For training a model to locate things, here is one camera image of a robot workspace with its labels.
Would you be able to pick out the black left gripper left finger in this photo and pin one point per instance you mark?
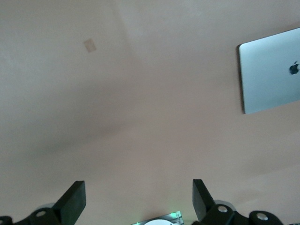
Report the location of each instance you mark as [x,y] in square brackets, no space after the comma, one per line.
[70,204]

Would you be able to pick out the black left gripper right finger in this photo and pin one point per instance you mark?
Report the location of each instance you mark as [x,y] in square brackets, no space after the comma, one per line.
[206,204]

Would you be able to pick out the silver laptop with black keyboard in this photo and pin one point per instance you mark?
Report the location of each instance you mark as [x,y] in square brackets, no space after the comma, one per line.
[269,75]

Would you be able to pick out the small beige tape patch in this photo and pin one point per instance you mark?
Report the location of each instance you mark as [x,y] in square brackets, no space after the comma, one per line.
[90,45]

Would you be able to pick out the grey base plate green light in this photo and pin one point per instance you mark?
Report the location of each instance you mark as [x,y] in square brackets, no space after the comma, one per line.
[161,219]

